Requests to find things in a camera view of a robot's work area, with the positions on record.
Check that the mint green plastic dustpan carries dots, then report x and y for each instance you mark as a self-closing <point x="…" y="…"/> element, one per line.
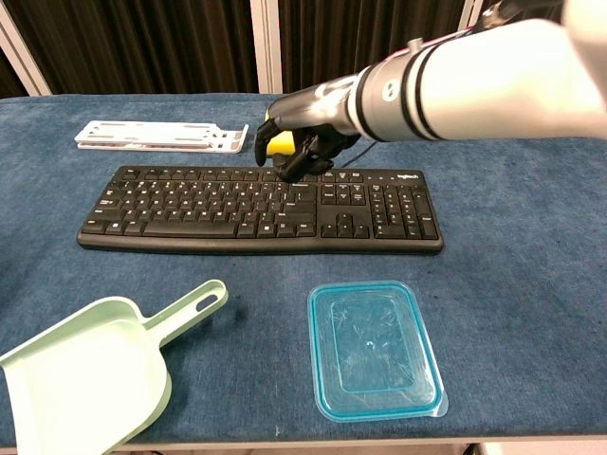
<point x="95" y="360"/>

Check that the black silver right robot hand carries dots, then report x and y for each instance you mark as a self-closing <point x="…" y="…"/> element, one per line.
<point x="303" y="111"/>

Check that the black computer keyboard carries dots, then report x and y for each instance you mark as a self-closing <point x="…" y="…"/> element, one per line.
<point x="265" y="208"/>

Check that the yellow object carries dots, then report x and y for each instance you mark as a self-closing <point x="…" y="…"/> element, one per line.
<point x="280" y="143"/>

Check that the blue table cloth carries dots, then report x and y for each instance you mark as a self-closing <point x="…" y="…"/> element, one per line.
<point x="498" y="284"/>

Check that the white folding laptop stand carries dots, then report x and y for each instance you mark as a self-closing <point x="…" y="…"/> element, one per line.
<point x="161" y="136"/>

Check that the dark pleated curtain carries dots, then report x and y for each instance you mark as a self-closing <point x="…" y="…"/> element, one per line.
<point x="142" y="42"/>

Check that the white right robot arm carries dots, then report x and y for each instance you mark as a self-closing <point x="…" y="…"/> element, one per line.
<point x="479" y="78"/>

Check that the clear blue-rimmed container lid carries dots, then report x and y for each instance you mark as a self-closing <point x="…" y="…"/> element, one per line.
<point x="374" y="348"/>

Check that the white slanted frame bar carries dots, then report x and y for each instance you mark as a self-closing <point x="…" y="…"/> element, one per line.
<point x="21" y="54"/>

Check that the white frame post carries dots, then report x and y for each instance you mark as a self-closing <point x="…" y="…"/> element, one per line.
<point x="268" y="45"/>

